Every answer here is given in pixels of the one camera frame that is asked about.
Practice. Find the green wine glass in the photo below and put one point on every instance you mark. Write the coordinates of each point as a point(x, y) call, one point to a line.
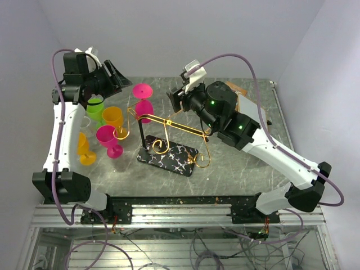
point(94, 111)

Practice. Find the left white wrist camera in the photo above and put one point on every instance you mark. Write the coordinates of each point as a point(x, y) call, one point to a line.
point(92, 59)

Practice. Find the brown hello card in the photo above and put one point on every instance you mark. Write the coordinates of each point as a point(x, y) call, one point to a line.
point(237, 89)

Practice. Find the white board with gold frame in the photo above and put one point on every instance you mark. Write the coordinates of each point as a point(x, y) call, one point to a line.
point(249, 108)

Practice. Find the gold wire wine glass rack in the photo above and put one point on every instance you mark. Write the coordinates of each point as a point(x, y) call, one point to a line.
point(163, 153)

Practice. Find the orange wine glass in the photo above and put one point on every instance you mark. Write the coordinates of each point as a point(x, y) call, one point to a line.
point(86, 156)
point(113, 116)

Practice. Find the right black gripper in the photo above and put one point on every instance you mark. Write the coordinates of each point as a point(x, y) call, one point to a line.
point(177, 97)

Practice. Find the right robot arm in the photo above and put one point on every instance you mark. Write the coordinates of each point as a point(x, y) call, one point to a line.
point(215, 105)

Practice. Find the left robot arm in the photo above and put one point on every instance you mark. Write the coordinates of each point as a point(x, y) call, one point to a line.
point(59, 182)

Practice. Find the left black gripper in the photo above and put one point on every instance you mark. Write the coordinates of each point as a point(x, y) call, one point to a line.
point(115, 86)

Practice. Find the clear wine glass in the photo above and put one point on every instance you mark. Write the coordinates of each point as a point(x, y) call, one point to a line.
point(85, 126)

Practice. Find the aluminium frame rail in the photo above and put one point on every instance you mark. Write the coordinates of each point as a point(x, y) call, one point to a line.
point(157, 216)

